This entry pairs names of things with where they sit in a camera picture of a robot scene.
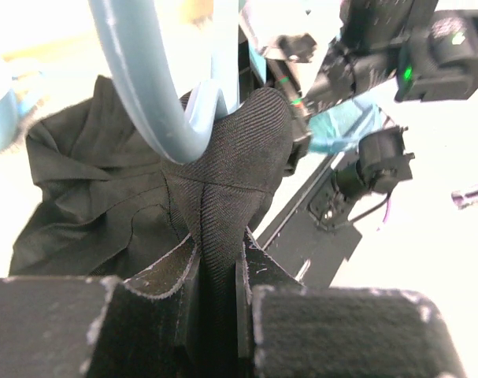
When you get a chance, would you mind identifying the teal plastic basket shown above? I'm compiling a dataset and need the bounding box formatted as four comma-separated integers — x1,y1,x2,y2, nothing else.
309,94,383,155

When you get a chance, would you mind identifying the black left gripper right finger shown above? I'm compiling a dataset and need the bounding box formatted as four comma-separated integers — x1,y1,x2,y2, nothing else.
235,232,465,377

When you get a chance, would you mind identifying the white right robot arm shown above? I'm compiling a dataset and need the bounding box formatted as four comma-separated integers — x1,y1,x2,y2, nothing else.
268,1,478,150

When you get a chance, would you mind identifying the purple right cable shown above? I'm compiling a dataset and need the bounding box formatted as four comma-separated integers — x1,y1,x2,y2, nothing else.
376,155,478,233

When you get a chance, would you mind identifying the light blue mug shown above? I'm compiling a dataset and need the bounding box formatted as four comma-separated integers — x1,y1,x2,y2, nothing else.
0,62,46,155

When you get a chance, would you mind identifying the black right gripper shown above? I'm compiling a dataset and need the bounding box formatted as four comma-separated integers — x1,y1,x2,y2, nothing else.
266,39,399,146

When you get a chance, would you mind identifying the black garment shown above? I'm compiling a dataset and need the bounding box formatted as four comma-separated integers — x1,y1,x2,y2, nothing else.
8,75,298,288

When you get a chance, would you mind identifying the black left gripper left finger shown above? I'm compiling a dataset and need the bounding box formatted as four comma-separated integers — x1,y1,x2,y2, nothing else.
0,238,199,377

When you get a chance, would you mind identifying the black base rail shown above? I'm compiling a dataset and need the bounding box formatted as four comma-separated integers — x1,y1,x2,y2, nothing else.
258,124,417,291

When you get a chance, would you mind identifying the teal plastic hanger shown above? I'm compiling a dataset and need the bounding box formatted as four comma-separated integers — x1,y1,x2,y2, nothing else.
89,1,239,164

